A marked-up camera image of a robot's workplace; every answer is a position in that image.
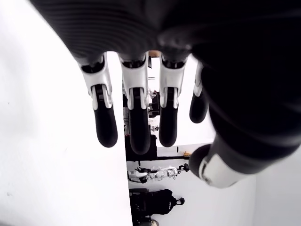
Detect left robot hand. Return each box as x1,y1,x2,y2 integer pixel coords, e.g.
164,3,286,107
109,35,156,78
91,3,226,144
29,0,301,189

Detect white humanoid robot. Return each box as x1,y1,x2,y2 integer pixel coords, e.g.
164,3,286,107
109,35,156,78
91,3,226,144
127,164,190,184

